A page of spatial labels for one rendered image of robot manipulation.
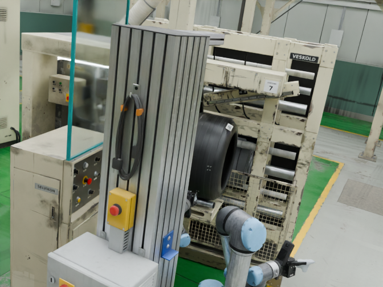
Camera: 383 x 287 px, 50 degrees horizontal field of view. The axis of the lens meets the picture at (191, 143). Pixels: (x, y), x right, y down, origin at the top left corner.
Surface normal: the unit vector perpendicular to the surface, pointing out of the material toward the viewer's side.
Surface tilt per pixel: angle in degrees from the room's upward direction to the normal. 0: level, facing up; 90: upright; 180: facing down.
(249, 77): 90
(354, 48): 90
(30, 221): 90
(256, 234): 82
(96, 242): 0
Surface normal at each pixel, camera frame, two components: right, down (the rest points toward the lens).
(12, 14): 0.88, 0.26
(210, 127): -0.04, -0.67
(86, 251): 0.14, -0.94
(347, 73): -0.47, 0.22
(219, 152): 0.48, -0.02
